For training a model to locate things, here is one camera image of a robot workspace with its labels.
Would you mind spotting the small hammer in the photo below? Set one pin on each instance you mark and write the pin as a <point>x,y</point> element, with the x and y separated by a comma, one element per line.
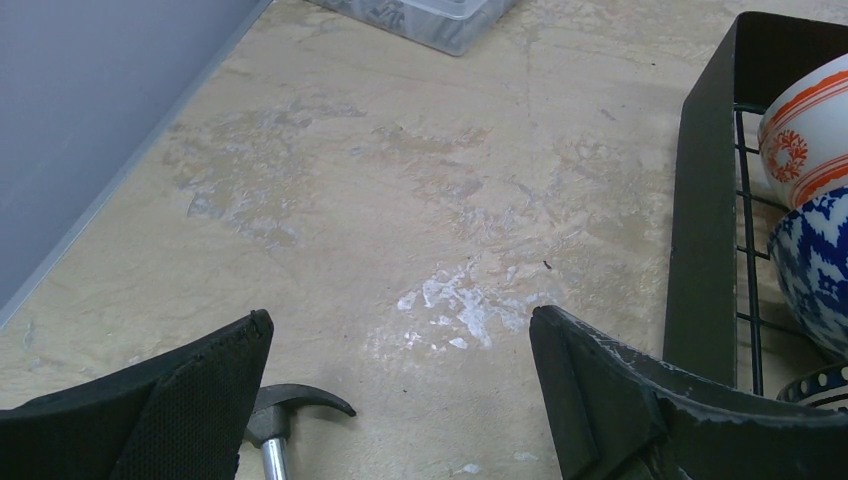
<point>269,425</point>

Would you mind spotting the red floral bowl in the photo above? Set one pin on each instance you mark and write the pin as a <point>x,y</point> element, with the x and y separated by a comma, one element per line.
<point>802,136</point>

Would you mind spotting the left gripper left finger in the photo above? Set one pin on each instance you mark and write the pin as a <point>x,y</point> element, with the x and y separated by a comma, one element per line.
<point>178,415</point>

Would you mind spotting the clear plastic organizer box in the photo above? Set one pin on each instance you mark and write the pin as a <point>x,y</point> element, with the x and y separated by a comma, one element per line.
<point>449,26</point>

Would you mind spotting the brown beige bowl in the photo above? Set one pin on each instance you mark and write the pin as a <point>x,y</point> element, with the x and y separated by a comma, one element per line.
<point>825,388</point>

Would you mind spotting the red patterned black bowl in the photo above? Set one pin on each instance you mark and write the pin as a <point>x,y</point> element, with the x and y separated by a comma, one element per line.
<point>808,247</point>

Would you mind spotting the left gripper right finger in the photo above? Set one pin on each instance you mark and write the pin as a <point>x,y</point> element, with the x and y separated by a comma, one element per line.
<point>617,413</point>

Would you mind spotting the black wire dish rack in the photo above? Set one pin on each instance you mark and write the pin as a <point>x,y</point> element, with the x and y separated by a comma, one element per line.
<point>712,284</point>

